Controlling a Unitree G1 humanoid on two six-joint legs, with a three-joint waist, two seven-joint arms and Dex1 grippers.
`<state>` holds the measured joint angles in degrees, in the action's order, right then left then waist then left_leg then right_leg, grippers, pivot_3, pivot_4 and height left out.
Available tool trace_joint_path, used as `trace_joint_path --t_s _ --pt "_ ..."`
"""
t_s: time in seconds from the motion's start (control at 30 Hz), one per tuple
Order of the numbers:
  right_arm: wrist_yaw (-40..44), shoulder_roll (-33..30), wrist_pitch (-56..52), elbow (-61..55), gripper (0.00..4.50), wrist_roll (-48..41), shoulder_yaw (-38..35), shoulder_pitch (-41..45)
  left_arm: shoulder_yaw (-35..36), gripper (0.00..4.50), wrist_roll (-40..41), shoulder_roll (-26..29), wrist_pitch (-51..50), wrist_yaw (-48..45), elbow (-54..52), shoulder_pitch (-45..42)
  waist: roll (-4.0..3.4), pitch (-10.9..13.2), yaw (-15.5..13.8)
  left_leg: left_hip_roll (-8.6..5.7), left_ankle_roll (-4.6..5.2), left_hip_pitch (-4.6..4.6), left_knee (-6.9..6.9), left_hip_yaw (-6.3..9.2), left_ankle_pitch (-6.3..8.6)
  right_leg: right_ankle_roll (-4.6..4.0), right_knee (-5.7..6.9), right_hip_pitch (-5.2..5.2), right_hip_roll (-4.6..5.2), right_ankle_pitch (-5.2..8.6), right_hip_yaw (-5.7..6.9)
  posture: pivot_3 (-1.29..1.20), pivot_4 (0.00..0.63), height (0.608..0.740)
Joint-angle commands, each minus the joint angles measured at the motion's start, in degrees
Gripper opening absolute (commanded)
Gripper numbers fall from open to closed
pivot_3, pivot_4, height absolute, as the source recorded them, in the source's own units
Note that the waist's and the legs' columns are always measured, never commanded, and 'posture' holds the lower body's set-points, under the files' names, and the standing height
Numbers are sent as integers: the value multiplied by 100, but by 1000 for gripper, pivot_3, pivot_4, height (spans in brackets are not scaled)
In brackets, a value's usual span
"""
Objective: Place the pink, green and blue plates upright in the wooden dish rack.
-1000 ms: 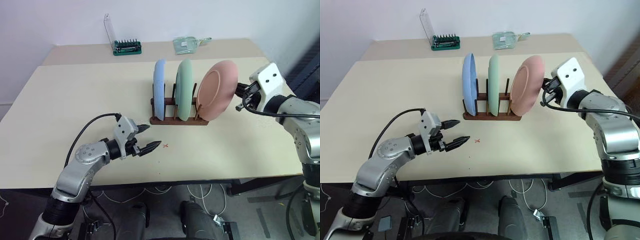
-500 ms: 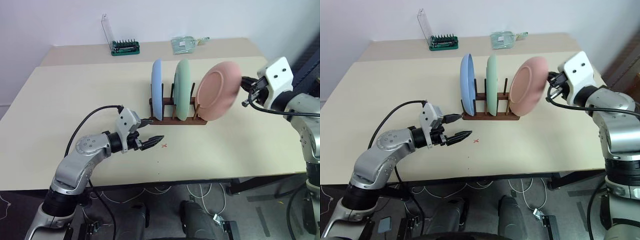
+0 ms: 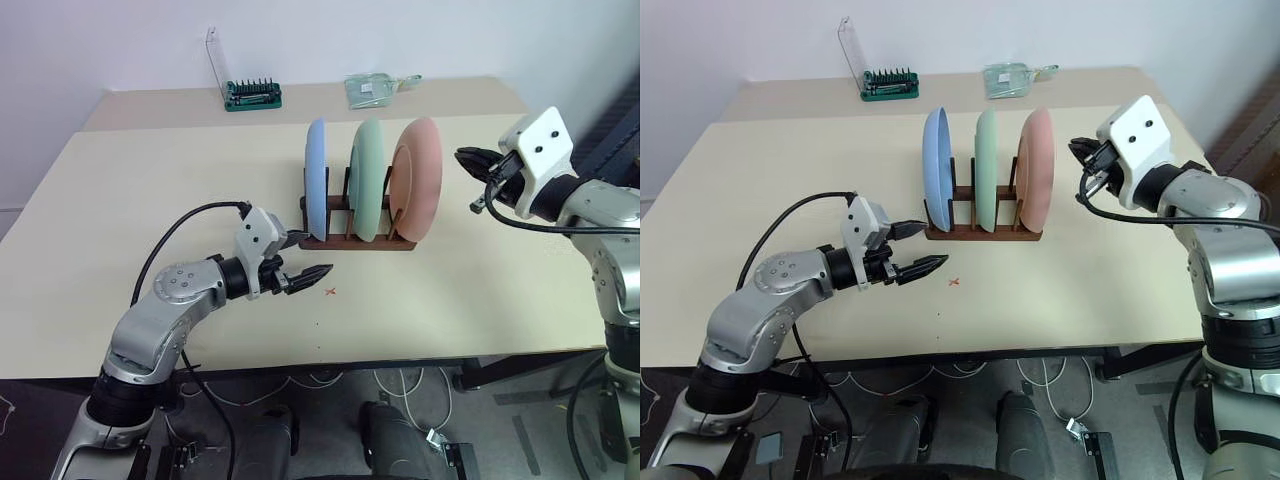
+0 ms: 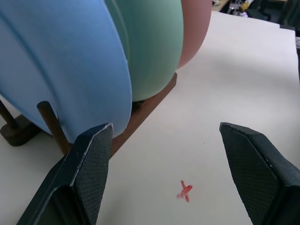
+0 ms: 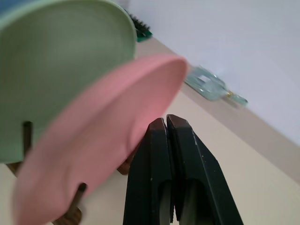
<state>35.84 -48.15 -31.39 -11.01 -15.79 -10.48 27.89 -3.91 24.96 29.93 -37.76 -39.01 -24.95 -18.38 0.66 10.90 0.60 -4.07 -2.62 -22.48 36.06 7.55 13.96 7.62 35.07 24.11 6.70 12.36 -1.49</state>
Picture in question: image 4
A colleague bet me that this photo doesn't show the red plate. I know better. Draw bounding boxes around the red plate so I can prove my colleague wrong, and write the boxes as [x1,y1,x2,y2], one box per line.
[177,0,212,70]

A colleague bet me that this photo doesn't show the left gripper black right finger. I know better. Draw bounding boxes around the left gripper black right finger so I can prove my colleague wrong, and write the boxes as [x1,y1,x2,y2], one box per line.
[219,121,300,225]

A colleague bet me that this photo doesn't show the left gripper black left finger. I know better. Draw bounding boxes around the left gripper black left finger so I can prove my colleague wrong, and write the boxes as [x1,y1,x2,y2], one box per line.
[16,122,114,225]

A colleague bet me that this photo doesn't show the red cross mark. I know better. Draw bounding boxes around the red cross mark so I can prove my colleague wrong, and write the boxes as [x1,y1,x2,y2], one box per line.
[176,180,194,203]

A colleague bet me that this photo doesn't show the wooden dish rack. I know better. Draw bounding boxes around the wooden dish rack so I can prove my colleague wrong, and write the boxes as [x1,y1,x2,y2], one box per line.
[0,72,178,158]

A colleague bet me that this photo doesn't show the green plate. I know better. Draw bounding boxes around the green plate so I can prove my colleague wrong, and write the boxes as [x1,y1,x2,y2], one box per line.
[104,0,185,103]

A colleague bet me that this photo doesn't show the blue plate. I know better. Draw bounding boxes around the blue plate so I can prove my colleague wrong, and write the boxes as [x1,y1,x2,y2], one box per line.
[0,0,133,144]

